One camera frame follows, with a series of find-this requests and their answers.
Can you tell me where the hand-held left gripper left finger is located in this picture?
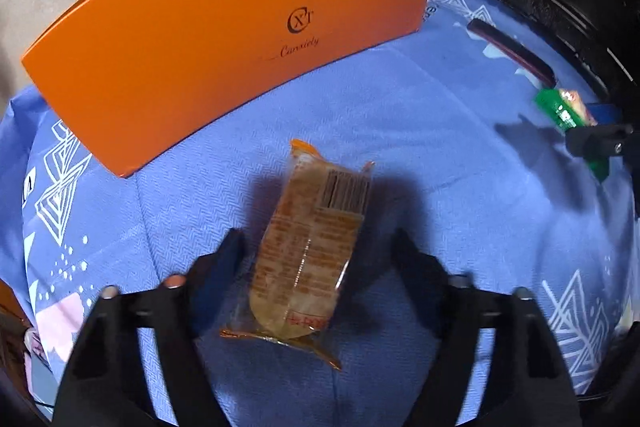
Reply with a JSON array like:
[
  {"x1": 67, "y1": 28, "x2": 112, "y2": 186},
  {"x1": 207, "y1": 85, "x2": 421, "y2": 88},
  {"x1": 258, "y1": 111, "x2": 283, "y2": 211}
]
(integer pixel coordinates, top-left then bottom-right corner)
[{"x1": 52, "y1": 227, "x2": 246, "y2": 427}]

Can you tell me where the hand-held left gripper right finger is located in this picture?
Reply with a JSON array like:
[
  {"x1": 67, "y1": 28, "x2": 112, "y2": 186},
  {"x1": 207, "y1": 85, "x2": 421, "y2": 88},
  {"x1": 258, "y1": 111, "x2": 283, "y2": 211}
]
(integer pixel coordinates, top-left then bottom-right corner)
[{"x1": 392, "y1": 227, "x2": 583, "y2": 427}]

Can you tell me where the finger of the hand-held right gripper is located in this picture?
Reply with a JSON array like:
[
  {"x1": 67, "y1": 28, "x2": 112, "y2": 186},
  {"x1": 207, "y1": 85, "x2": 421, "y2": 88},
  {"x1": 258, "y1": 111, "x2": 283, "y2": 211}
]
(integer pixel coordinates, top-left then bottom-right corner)
[
  {"x1": 585, "y1": 103, "x2": 623, "y2": 124},
  {"x1": 565, "y1": 122, "x2": 636, "y2": 158}
]

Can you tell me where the green packet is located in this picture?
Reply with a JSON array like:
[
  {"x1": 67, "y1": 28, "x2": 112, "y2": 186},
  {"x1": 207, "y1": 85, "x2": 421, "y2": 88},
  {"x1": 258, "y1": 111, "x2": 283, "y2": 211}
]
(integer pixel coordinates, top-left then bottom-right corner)
[{"x1": 534, "y1": 88, "x2": 611, "y2": 182}]

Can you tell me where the orange clear bread packet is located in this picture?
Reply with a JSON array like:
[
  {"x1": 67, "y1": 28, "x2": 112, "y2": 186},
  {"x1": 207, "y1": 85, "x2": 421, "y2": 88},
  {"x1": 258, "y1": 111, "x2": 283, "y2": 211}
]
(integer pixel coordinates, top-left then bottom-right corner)
[{"x1": 220, "y1": 138, "x2": 376, "y2": 372}]

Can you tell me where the orange cardboard box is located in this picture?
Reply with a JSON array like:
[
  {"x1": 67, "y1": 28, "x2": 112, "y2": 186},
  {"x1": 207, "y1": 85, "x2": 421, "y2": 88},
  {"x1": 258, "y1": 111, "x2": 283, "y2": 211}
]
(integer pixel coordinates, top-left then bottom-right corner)
[{"x1": 21, "y1": 0, "x2": 440, "y2": 178}]

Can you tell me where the blue printed blanket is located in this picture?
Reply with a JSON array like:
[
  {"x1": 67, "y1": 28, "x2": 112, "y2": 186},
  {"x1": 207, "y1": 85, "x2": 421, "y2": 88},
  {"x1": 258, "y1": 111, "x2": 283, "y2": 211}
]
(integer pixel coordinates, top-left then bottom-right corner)
[{"x1": 0, "y1": 0, "x2": 631, "y2": 427}]

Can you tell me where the black smartphone red case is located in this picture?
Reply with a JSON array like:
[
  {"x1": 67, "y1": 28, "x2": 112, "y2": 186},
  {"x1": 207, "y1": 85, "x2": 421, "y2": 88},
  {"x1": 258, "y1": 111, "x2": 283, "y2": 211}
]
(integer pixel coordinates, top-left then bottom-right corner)
[{"x1": 466, "y1": 19, "x2": 557, "y2": 88}]

